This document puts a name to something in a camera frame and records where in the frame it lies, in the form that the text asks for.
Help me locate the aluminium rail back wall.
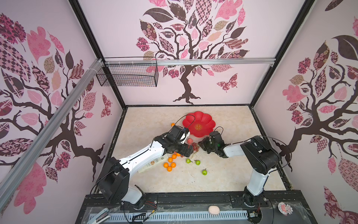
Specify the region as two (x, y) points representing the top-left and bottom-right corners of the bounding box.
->
(105, 57), (276, 66)

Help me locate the white vented cable duct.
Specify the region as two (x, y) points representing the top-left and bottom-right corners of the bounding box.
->
(89, 210), (249, 224)

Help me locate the red flower-shaped fruit bowl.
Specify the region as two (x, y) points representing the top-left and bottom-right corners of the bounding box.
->
(182, 111), (216, 138)

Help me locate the black wire mesh basket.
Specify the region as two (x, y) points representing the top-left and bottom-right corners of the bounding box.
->
(96, 56), (159, 87)

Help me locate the fake peach right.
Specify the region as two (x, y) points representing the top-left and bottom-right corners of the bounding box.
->
(187, 138), (194, 145)

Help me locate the purple fake grape bunch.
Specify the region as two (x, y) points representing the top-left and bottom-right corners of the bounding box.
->
(192, 142), (200, 152)

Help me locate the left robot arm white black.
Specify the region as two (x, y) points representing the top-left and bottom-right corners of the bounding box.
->
(95, 128), (193, 209)

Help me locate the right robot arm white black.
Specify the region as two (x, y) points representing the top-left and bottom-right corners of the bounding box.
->
(198, 134), (282, 208)

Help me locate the aluminium rail wall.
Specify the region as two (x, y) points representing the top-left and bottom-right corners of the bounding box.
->
(105, 57), (276, 66)
(1, 58), (103, 209)

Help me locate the aluminium rail left wall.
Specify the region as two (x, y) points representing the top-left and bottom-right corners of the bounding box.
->
(1, 58), (103, 209)

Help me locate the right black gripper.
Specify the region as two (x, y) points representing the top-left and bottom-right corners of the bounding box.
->
(197, 137), (217, 154)

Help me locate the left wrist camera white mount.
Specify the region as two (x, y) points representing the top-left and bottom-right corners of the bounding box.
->
(180, 127), (190, 142)

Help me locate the round pink cartoon sticker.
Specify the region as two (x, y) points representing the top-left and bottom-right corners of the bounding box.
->
(277, 202), (293, 216)

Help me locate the white printed snack pouch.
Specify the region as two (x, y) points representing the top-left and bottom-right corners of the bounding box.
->
(138, 156), (166, 173)

